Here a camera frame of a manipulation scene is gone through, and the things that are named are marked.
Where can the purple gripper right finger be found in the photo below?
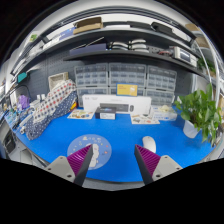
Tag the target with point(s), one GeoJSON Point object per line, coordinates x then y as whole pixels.
{"type": "Point", "coordinates": [152, 166]}

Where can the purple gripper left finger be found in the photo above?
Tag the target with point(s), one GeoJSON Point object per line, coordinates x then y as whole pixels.
{"type": "Point", "coordinates": [74, 167]}

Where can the white computer mouse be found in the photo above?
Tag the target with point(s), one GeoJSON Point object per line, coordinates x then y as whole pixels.
{"type": "Point", "coordinates": [149, 143]}

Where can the round illustrated mouse pad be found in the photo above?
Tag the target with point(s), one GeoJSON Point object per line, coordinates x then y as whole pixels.
{"type": "Point", "coordinates": [102, 149]}

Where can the blue table mat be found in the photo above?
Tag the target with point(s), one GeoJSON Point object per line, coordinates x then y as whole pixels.
{"type": "Point", "coordinates": [123, 136]}

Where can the right illustrated card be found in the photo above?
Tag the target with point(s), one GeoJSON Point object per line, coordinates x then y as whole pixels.
{"type": "Point", "coordinates": [143, 119]}

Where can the illustrated card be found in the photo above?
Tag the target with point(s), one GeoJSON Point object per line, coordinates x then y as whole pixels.
{"type": "Point", "coordinates": [143, 119]}
{"type": "Point", "coordinates": [81, 114]}

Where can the white plant pot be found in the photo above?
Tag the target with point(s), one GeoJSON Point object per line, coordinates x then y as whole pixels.
{"type": "Point", "coordinates": [189, 130]}

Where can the left illustrated card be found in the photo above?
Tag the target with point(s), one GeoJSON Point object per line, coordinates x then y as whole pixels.
{"type": "Point", "coordinates": [81, 114]}

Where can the clear plastic container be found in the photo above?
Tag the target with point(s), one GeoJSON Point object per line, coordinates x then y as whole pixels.
{"type": "Point", "coordinates": [164, 113]}

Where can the small black box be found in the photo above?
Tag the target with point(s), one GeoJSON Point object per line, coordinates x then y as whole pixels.
{"type": "Point", "coordinates": [108, 113]}

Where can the long white keyboard box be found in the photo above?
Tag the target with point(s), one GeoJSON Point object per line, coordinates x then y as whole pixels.
{"type": "Point", "coordinates": [123, 104]}

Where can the patterned fabric bundle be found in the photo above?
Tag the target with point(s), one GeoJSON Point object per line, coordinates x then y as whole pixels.
{"type": "Point", "coordinates": [58, 102]}

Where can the green potted plant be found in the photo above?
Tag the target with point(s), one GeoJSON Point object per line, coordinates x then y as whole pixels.
{"type": "Point", "coordinates": [201, 111]}

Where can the purple bag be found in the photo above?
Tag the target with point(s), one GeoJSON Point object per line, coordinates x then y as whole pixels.
{"type": "Point", "coordinates": [23, 102]}

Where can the yellow card sign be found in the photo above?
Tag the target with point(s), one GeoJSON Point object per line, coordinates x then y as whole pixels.
{"type": "Point", "coordinates": [126, 89]}

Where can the grey drawer organizer cabinets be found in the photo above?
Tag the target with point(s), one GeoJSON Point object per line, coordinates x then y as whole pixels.
{"type": "Point", "coordinates": [102, 78]}

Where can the dark metal shelf unit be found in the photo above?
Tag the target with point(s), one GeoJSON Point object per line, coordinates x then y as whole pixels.
{"type": "Point", "coordinates": [117, 38]}

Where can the cardboard box on shelf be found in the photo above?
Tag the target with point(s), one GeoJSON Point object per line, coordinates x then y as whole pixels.
{"type": "Point", "coordinates": [88, 24]}

